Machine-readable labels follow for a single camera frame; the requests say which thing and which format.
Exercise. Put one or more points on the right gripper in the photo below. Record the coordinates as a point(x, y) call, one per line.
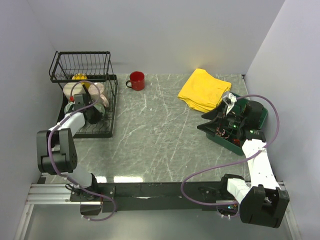
point(210, 127)

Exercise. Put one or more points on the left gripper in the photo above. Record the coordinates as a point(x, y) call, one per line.
point(98, 115)

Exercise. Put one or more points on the speckled teal mug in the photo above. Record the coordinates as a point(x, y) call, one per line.
point(69, 108)

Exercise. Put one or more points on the pink mug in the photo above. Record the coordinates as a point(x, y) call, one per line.
point(98, 93)

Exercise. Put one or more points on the floral mug green inside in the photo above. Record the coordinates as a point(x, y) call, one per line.
point(67, 90)

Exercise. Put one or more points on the yellow enamel mug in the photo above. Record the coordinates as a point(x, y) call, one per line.
point(83, 85)

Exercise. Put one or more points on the red mug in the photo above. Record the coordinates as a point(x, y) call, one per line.
point(136, 81)

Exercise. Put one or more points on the small teal cup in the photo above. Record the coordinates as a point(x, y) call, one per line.
point(100, 108)

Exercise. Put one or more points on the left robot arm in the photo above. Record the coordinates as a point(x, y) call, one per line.
point(56, 151)

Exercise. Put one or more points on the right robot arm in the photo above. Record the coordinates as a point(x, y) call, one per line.
point(263, 202)

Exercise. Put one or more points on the yellow folded cloth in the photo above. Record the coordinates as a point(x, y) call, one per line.
point(203, 92)

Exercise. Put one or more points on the green compartment organizer box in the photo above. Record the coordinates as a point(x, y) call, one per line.
point(256, 114)

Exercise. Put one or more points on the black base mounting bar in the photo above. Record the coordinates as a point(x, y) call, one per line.
point(148, 196)

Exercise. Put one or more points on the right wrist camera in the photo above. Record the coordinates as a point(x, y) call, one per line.
point(229, 99)

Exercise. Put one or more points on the black wire dish rack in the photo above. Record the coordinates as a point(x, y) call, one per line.
point(97, 66)

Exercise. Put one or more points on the aluminium rail frame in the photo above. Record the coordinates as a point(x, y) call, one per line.
point(57, 194)

